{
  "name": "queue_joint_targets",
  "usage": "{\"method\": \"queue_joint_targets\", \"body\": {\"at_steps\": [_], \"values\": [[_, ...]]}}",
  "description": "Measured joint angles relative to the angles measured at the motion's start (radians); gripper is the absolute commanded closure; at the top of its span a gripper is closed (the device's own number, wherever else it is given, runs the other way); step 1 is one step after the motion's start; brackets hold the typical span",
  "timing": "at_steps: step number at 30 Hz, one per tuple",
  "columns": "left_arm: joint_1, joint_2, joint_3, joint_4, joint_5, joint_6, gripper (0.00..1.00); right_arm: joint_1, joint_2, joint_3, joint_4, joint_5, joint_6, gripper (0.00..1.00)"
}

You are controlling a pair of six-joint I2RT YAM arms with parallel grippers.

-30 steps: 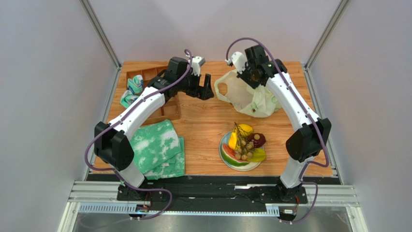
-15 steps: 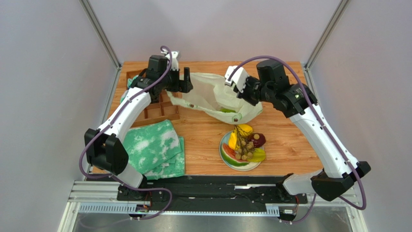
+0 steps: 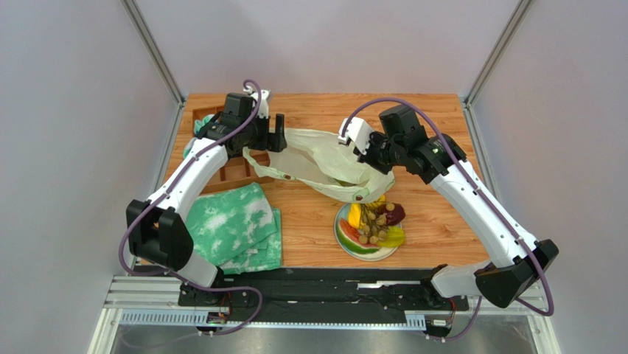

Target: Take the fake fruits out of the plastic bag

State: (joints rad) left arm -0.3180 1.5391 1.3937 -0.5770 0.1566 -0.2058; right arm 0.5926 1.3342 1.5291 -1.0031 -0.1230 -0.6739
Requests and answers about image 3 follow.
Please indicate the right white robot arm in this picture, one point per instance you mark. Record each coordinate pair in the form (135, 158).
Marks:
(517, 259)

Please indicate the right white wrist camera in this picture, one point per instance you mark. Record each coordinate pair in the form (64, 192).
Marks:
(355, 130)

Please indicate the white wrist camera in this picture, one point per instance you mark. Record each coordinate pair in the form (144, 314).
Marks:
(262, 99)
(355, 130)

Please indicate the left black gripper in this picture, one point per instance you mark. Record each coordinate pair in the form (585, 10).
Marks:
(274, 142)

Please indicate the wooden compartment tray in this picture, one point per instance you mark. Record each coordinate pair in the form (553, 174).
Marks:
(237, 172)

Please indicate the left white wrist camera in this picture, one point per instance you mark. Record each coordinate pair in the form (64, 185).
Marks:
(262, 99)

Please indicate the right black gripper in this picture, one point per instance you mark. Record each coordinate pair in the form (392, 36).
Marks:
(372, 154)

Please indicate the yellow fake lemon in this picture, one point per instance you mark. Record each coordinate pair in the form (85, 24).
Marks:
(377, 203)

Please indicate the avocado print plastic bag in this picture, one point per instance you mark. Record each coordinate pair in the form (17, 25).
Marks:
(316, 159)

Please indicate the aluminium frame post left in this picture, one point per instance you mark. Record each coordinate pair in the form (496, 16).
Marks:
(137, 18)

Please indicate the fake brown grapes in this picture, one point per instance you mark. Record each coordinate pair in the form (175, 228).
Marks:
(373, 222)

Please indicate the teal white rolled sock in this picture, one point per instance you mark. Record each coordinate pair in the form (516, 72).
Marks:
(199, 123)

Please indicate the yellow fake pear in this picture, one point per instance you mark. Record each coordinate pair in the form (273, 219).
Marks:
(354, 216)

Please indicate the blue cream ceramic plate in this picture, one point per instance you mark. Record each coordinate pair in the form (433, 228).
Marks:
(378, 255)

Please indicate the yellow green fake starfruit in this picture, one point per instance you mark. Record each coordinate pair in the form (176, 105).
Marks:
(395, 237)

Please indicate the aluminium frame post right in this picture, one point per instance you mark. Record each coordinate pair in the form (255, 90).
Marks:
(512, 25)

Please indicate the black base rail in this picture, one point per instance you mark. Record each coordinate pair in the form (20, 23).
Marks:
(326, 295)

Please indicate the fake watermelon slice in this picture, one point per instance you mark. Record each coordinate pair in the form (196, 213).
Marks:
(348, 237)

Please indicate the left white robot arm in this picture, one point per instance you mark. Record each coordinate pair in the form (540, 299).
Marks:
(156, 227)

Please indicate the green white tie-dye cloth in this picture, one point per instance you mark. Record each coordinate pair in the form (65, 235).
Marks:
(237, 230)

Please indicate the aluminium frame post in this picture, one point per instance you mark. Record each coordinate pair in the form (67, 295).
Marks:
(137, 18)
(512, 25)

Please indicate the dark red fake fruit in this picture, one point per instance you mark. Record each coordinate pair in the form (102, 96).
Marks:
(394, 213)

